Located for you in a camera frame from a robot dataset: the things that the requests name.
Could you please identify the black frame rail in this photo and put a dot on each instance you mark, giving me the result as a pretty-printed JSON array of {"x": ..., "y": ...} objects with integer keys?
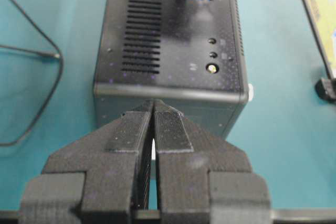
[{"x": 321, "y": 14}]

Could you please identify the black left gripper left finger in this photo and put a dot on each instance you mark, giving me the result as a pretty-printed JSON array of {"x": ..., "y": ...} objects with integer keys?
[{"x": 99, "y": 178}]

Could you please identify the black frame foot bracket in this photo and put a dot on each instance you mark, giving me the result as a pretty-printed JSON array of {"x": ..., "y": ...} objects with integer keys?
[{"x": 325, "y": 89}]

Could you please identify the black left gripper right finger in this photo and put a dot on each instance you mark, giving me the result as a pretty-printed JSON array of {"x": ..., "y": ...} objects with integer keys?
[{"x": 202, "y": 178}]

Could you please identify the black mini PC box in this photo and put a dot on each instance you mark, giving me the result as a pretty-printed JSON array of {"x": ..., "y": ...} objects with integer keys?
[{"x": 187, "y": 53}]

